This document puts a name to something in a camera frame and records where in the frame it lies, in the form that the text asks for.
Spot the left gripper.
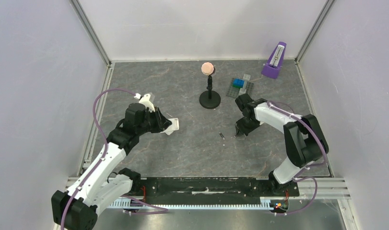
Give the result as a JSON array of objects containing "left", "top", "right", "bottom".
[{"left": 136, "top": 106, "right": 172, "bottom": 136}]

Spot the white remote control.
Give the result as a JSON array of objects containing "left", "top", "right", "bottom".
[{"left": 161, "top": 118, "right": 179, "bottom": 136}]

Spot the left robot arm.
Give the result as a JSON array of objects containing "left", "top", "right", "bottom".
[{"left": 51, "top": 103, "right": 179, "bottom": 230}]

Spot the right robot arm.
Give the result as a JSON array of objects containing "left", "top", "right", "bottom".
[{"left": 235, "top": 93, "right": 329, "bottom": 196}]

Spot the grey building block baseplate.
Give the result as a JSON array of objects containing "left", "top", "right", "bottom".
[{"left": 225, "top": 78, "right": 254, "bottom": 98}]

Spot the microphone on black stand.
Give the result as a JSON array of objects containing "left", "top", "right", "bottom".
[{"left": 199, "top": 62, "right": 221, "bottom": 109}]

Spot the blue building block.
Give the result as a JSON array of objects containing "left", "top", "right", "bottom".
[{"left": 232, "top": 79, "right": 245, "bottom": 89}]

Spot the grey building block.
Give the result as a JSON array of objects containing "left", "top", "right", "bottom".
[{"left": 238, "top": 74, "right": 250, "bottom": 95}]

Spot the purple metronome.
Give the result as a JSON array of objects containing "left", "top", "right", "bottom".
[{"left": 261, "top": 42, "right": 287, "bottom": 79}]

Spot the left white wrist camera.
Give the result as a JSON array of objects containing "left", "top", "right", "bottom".
[{"left": 134, "top": 92, "right": 155, "bottom": 112}]

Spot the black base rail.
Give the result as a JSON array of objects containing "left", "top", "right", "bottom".
[{"left": 128, "top": 177, "right": 300, "bottom": 205}]

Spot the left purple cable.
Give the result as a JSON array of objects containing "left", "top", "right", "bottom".
[{"left": 60, "top": 88, "right": 138, "bottom": 230}]

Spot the purple cable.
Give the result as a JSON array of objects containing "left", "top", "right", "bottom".
[
  {"left": 267, "top": 101, "right": 329, "bottom": 216},
  {"left": 60, "top": 88, "right": 138, "bottom": 230}
]

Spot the white slotted cable duct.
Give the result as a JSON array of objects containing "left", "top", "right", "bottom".
[{"left": 108, "top": 197, "right": 288, "bottom": 211}]

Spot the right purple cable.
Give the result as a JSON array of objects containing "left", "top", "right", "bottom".
[{"left": 267, "top": 101, "right": 329, "bottom": 216}]

